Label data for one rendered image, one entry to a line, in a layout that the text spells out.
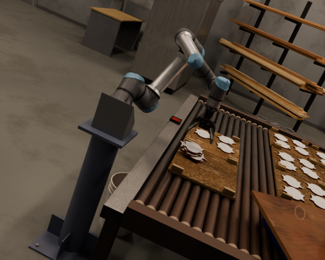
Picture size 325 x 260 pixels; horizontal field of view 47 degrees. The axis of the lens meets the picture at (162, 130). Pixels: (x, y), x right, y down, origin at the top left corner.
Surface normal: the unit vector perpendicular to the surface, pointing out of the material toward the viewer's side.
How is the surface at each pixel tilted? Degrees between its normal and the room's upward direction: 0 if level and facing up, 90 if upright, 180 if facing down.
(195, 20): 90
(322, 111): 90
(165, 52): 90
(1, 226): 0
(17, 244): 0
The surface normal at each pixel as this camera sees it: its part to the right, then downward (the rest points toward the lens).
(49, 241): 0.35, -0.87
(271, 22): -0.26, 0.27
